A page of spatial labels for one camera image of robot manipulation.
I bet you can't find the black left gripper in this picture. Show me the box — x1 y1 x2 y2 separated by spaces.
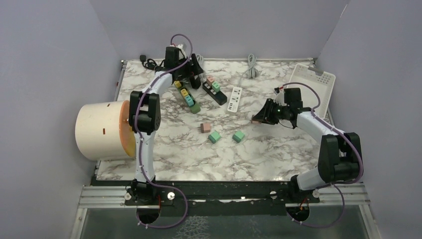
175 53 203 80

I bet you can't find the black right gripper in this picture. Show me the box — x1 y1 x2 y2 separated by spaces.
253 98 290 125

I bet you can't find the black power strip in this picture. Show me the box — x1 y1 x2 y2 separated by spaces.
202 82 227 106

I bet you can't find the light green charger plug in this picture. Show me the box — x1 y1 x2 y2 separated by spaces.
211 82 220 93

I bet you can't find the green power strip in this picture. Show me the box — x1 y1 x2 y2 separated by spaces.
174 81 201 114

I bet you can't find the white power strip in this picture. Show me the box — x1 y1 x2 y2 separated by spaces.
227 87 243 113

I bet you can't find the pink USB charger plug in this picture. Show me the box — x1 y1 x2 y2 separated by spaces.
200 123 211 133

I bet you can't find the green USB charger plug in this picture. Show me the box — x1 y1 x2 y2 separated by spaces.
208 131 221 144

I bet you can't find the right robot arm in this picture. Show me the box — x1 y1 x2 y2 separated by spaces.
252 87 363 203

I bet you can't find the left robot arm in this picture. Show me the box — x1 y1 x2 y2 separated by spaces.
128 43 204 205

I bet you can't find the yellow charger plug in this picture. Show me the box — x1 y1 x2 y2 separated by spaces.
180 88 189 98
174 81 183 89

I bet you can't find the teal blue charger plug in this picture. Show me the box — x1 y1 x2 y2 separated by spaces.
185 95 195 107

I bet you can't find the white plastic basket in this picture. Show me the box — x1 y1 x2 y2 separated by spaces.
289 63 336 118

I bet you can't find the cream cylindrical drum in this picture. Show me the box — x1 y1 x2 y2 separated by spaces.
75 100 136 161

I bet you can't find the grey coiled cable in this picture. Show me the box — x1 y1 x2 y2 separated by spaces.
194 54 207 82

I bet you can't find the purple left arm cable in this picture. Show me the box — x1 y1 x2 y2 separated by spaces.
133 34 194 231

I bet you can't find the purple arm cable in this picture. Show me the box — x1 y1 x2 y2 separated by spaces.
275 82 364 229
133 34 194 231

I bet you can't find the black power cord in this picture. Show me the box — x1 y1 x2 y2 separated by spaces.
139 54 166 71

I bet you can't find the grey power strip cable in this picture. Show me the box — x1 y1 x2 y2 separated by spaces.
237 54 258 88

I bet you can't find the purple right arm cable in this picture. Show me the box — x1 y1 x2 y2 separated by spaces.
275 82 364 229

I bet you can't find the aluminium front rail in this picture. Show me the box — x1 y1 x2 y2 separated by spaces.
78 182 371 209

